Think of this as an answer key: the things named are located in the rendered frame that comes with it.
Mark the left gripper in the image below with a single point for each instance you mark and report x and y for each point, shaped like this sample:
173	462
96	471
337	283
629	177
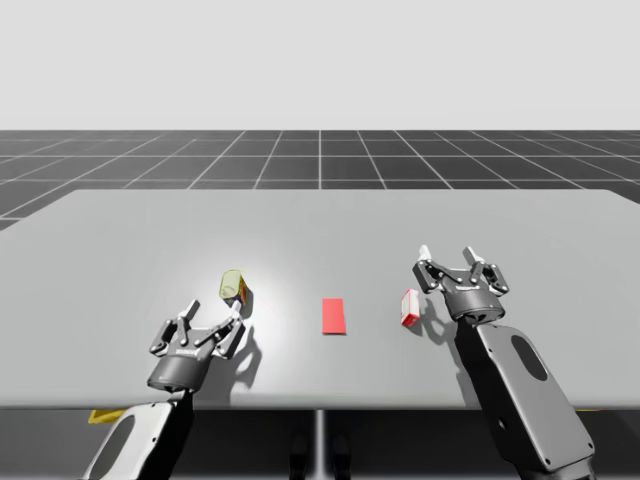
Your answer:
179	369

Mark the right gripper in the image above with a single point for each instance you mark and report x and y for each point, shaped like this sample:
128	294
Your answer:
472	300

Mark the green and blue rectangular can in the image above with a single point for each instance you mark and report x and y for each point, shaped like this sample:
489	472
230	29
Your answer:
231	285

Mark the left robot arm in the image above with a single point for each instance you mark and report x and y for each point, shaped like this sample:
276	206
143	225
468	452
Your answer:
131	434

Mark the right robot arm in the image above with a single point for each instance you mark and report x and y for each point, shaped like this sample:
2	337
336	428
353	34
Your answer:
525	395

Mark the red and white carton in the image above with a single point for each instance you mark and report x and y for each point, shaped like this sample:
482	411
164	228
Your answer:
410	307

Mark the pink pad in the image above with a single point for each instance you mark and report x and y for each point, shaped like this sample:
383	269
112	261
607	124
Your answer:
333	316

